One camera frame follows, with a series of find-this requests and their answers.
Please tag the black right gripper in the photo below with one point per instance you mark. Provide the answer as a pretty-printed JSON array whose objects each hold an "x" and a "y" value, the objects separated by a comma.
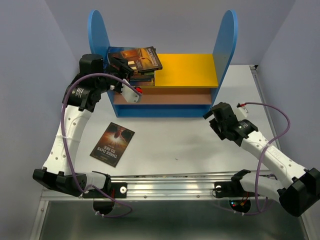
[{"x": 213, "y": 125}]

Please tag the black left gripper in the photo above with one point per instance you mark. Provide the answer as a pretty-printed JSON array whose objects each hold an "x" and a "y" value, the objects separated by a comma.
[{"x": 124, "y": 69}]

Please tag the Tale of Two Cities book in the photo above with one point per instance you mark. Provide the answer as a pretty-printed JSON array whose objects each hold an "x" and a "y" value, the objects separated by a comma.
[{"x": 141, "y": 76}]

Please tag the Animal Farm book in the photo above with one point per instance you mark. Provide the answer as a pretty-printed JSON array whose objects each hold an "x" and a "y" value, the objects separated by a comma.
[{"x": 148, "y": 73}]

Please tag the Edward Tulane orange book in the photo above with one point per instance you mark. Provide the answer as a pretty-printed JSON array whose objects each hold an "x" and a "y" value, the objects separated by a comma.
[{"x": 140, "y": 60}]

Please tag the Jane Eyre book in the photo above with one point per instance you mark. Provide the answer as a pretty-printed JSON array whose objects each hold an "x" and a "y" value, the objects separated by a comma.
[{"x": 146, "y": 84}]

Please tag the Three Days to See book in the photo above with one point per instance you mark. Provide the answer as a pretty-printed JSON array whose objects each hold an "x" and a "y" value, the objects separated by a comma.
[{"x": 112, "y": 144}]

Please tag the Little Women floral book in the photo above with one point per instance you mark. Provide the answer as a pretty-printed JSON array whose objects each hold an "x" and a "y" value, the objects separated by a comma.
[{"x": 142, "y": 80}]

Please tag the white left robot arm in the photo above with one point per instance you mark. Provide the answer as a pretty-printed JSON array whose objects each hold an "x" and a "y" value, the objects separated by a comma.
[{"x": 78, "y": 104}]

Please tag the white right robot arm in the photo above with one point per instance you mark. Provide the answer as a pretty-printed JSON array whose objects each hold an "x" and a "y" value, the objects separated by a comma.
[{"x": 293, "y": 186}]

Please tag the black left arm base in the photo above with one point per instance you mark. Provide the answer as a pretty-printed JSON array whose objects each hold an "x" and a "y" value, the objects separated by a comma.
[{"x": 106, "y": 198}]

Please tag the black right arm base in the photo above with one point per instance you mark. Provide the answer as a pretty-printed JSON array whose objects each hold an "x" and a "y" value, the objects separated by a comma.
[{"x": 240, "y": 199}]

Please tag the blue yellow wooden bookshelf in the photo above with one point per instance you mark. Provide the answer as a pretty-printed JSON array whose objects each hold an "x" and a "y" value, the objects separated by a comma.
[{"x": 188, "y": 84}]

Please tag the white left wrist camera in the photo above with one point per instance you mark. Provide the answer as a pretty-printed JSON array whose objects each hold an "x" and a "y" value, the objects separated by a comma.
[{"x": 132, "y": 94}]

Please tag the aluminium mounting rail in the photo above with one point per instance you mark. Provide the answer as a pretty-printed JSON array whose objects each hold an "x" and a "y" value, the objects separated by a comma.
[{"x": 173, "y": 188}]

